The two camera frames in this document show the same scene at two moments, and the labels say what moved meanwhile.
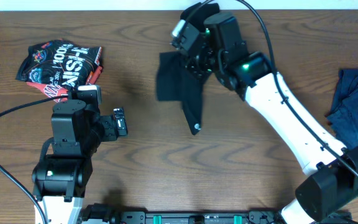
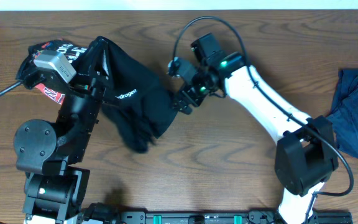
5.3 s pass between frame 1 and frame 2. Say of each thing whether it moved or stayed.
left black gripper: moved
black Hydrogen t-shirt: moved
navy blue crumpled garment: stayed
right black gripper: moved
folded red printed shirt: stayed
